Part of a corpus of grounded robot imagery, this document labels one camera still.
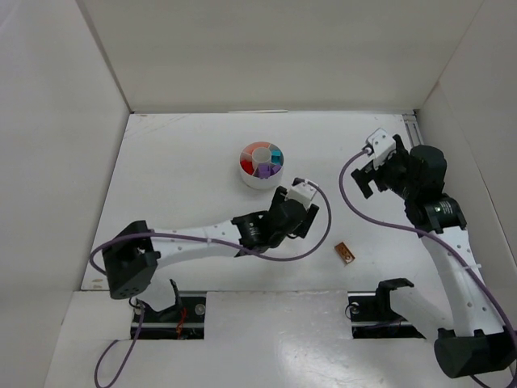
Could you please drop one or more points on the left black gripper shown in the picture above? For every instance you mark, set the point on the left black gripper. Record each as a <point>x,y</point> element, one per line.
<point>292,214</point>

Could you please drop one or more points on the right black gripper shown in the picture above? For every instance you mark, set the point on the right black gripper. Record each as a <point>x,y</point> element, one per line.
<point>380,172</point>

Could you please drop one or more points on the purple printed lego brick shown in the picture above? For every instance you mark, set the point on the purple printed lego brick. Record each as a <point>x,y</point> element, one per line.
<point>273,169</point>

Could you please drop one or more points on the red lego brick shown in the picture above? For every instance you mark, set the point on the red lego brick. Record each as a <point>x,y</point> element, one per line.
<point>247,166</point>

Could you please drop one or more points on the white round divided container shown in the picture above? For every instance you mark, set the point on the white round divided container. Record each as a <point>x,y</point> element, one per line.
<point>259,156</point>

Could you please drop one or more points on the teal lego brick pair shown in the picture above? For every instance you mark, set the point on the teal lego brick pair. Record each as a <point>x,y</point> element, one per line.
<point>276,157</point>

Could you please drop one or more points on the orange round lego dish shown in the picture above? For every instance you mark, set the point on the orange round lego dish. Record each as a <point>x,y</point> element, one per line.
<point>249,149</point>

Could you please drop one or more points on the brown lego plate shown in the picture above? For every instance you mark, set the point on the brown lego plate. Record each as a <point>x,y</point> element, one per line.
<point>344,253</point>

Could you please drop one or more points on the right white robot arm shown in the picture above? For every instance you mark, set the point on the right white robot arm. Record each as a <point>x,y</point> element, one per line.
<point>477,337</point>

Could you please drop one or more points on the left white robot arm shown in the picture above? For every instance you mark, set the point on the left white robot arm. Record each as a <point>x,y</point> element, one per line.
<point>134,257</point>

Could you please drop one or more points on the aluminium rail right side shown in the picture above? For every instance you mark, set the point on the aluminium rail right side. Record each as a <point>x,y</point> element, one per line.
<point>411,123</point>

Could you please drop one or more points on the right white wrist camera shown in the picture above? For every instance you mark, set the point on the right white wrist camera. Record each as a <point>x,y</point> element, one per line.
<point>381,145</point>

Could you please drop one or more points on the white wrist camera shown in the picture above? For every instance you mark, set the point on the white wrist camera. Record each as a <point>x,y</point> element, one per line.
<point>302,191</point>
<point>381,145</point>

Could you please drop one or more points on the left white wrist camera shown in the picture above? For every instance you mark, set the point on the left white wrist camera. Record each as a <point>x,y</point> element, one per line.
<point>302,191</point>

